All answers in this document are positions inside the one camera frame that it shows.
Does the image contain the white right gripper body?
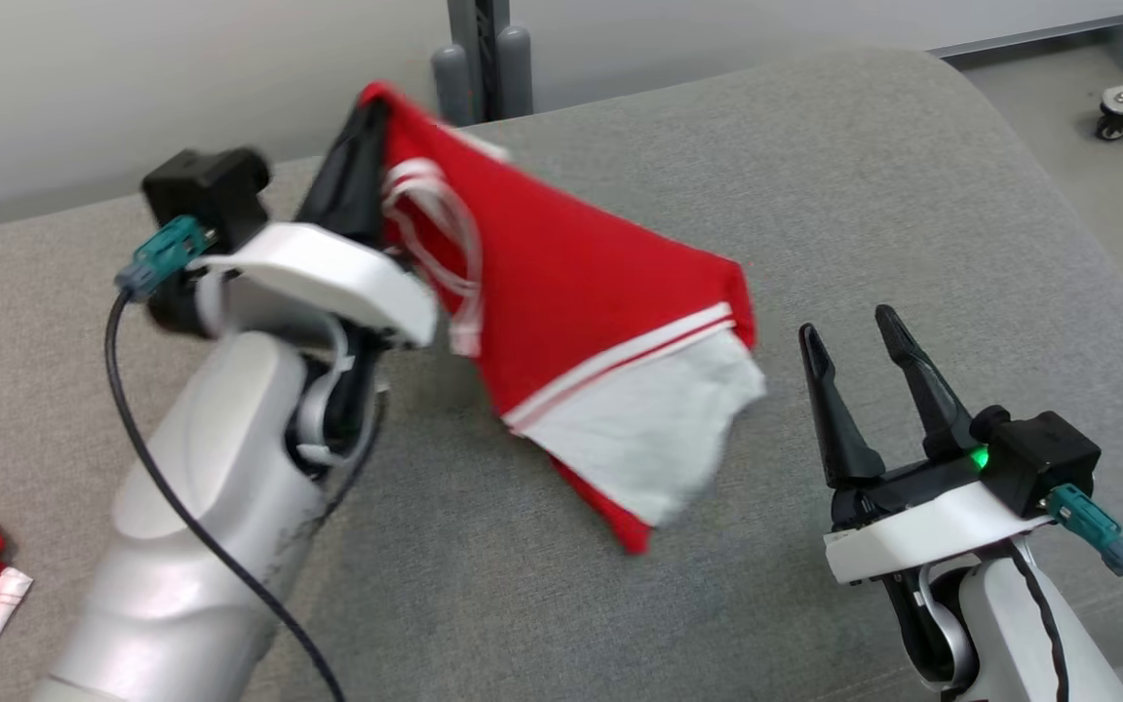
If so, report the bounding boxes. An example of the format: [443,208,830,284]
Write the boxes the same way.
[823,453,1055,586]

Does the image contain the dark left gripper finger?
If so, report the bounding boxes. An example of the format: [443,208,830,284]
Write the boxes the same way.
[342,97,393,247]
[296,96,382,237]

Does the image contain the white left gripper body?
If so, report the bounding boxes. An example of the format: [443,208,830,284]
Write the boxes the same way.
[193,222,438,350]

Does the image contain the red Bulls 23 jersey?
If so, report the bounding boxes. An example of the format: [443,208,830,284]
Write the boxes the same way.
[357,81,767,557]

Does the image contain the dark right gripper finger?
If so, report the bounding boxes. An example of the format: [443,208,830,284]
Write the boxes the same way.
[875,304,977,459]
[798,324,886,488]

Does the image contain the teal plug black cable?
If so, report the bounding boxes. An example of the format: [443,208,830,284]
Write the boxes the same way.
[1047,485,1123,635]
[103,216,348,702]

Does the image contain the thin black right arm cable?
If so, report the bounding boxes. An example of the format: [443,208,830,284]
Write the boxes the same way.
[1005,541,1071,702]

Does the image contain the left teal plug black cable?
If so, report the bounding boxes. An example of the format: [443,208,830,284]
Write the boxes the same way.
[103,216,348,702]

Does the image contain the right teal plug black cable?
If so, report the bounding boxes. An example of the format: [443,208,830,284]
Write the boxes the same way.
[1047,485,1123,635]

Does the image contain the grey metal post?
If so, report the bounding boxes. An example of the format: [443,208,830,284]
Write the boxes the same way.
[432,0,535,128]

